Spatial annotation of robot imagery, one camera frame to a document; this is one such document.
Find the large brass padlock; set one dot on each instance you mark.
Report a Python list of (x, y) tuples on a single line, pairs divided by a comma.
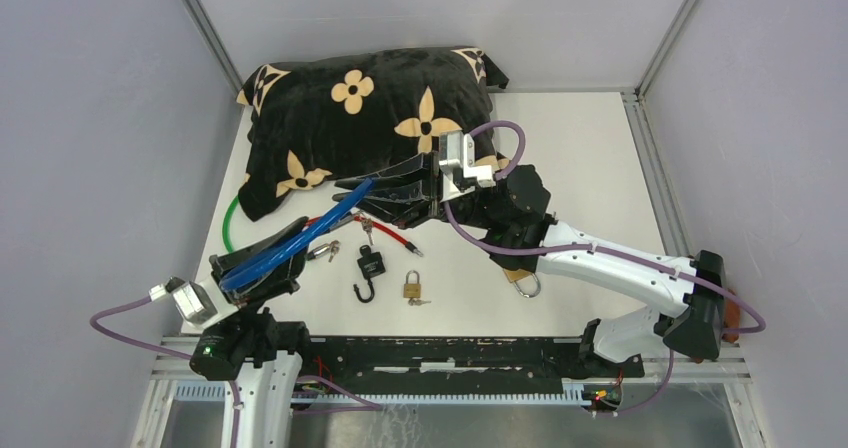
[(525, 283)]

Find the brown cloth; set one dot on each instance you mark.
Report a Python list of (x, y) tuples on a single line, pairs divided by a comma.
[(731, 322)]

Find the blue cable lock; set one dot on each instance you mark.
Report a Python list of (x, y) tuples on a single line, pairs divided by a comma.
[(270, 259)]

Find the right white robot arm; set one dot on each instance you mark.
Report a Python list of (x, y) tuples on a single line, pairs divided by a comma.
[(501, 208)]

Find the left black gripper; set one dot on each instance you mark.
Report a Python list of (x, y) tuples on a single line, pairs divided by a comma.
[(274, 280)]

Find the black floral pillow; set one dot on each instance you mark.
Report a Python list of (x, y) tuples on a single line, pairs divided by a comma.
[(349, 116)]

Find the small brass padlock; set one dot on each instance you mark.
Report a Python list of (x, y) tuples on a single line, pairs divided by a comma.
[(412, 289)]

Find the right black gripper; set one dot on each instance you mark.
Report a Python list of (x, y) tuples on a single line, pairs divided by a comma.
[(420, 174)]

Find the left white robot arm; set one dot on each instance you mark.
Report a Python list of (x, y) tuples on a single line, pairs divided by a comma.
[(242, 345)]

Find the silver keys on table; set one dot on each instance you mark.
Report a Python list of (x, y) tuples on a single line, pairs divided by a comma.
[(325, 250)]

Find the red cable lock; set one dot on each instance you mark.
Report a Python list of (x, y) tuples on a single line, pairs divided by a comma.
[(369, 225)]

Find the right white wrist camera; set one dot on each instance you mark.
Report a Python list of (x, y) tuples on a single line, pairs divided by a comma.
[(464, 160)]

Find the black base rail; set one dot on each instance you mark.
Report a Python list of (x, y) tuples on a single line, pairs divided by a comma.
[(340, 370)]

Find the black padlock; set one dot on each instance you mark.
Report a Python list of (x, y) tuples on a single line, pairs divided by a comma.
[(371, 265)]

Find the green cable lock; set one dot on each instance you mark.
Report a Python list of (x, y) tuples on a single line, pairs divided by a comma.
[(226, 225)]

